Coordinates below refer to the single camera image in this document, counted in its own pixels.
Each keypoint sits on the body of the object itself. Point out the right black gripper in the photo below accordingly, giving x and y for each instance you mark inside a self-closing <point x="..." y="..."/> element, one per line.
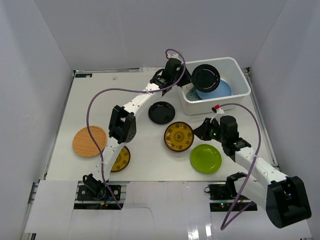
<point x="202" y="131"/>

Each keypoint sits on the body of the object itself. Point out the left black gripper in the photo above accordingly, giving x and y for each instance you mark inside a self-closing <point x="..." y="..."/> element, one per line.
<point x="187" y="77"/>

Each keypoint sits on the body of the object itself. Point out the large yellow patterned plate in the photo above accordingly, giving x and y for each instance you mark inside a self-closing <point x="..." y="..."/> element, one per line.
<point x="178" y="136"/>

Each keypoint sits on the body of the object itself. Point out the lime green plate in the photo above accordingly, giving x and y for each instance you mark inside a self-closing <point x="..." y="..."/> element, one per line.
<point x="206" y="159"/>

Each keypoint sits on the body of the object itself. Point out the light green ceramic plate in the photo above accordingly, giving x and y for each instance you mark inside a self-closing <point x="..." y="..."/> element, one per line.
<point x="192" y="95"/>

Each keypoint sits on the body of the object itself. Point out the black glossy plate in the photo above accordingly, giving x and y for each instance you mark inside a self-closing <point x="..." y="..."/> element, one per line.
<point x="206" y="78"/>

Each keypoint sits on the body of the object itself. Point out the blue plastic plate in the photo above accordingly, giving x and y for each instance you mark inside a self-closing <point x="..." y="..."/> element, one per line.
<point x="223" y="90"/>

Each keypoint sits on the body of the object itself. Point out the small yellow patterned plate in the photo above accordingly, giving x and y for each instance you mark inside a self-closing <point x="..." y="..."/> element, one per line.
<point x="122" y="160"/>

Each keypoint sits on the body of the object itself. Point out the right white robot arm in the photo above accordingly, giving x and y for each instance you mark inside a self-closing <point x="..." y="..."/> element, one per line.
<point x="283" y="198"/>

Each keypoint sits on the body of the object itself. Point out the white plastic bin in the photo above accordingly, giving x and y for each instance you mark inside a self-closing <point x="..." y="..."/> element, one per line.
<point x="230" y="71"/>

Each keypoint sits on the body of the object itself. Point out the blue label sticker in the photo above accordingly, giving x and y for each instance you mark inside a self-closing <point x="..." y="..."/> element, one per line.
<point x="83" y="75"/>

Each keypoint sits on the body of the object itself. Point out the woven wicker plate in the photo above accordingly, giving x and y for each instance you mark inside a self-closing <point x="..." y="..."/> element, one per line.
<point x="84" y="146"/>

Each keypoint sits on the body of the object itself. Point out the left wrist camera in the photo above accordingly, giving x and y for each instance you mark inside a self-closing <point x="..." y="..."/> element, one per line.
<point x="173" y="56"/>

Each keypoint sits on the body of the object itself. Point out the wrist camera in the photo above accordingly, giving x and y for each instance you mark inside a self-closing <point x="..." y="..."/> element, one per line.
<point x="173" y="56"/>
<point x="217" y="110"/>

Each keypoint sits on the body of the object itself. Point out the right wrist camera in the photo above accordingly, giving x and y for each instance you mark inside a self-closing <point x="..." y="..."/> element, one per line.
<point x="217" y="110"/>

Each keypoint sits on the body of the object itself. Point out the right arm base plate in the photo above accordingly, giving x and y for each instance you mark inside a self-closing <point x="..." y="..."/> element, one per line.
<point x="220" y="200"/>

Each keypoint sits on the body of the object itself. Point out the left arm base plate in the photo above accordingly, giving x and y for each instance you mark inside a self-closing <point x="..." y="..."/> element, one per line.
<point x="85" y="194"/>

